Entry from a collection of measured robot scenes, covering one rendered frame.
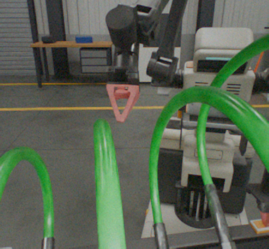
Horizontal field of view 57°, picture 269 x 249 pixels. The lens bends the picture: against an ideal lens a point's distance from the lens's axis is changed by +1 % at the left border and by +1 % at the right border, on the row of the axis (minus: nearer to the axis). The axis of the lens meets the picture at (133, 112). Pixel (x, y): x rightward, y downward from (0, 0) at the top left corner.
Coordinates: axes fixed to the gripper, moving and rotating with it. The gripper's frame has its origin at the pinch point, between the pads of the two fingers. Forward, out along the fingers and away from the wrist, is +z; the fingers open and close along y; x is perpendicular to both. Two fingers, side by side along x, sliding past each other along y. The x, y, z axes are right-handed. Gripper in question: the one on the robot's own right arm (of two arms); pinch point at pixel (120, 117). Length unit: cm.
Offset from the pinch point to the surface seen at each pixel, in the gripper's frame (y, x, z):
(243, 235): -20.5, 28.4, 20.5
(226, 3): -412, 168, -468
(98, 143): 30.9, 3.2, 14.1
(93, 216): -157, -37, 19
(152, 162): 8.6, 6.7, 10.5
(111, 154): 31.3, 4.2, 14.9
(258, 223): -21.5, 32.5, 17.6
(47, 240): 8.9, -7.3, 21.9
